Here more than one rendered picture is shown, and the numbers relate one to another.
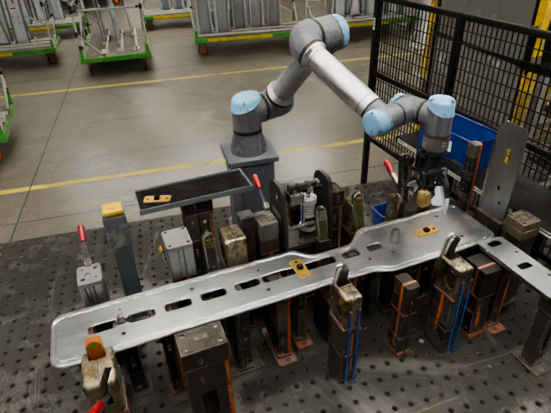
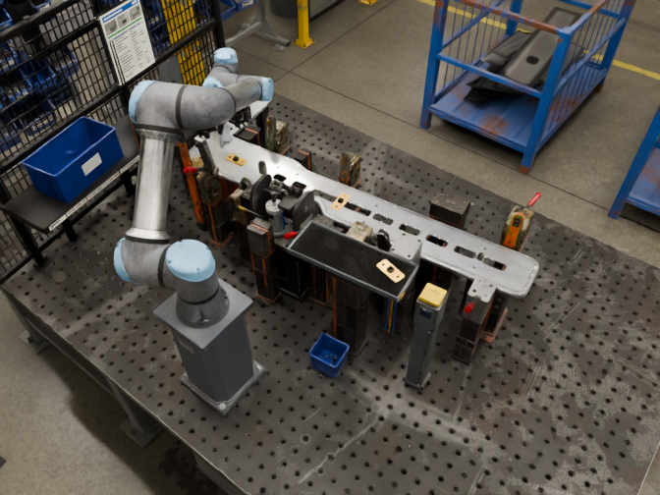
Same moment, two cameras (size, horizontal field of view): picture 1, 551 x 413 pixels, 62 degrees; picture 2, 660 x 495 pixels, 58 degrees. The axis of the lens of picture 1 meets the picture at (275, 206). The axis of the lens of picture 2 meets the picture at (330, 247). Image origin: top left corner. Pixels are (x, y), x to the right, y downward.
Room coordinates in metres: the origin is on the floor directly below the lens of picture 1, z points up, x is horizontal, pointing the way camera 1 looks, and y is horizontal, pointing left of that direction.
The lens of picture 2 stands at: (2.06, 1.14, 2.49)
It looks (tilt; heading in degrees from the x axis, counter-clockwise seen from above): 48 degrees down; 232
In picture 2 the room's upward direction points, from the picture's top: 1 degrees counter-clockwise
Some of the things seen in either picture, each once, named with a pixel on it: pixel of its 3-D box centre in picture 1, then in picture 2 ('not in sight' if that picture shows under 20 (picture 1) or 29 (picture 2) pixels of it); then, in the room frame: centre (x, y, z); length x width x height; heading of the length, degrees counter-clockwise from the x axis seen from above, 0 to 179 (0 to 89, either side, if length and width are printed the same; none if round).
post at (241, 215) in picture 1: (248, 261); (333, 269); (1.24, 0.10, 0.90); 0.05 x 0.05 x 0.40; 21
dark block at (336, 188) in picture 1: (330, 236); (256, 234); (1.36, -0.20, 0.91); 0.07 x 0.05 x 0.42; 21
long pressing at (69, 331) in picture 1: (294, 273); (346, 203); (1.06, -0.05, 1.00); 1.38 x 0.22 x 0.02; 111
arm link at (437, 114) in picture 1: (439, 115); (226, 67); (1.24, -0.48, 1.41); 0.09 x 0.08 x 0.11; 40
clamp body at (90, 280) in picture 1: (103, 318); (472, 322); (1.02, 0.54, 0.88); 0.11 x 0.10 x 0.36; 21
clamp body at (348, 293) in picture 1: (343, 332); (349, 193); (0.94, -0.19, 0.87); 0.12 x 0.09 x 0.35; 21
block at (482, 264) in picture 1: (474, 296); (252, 158); (1.10, -0.64, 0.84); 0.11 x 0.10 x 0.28; 21
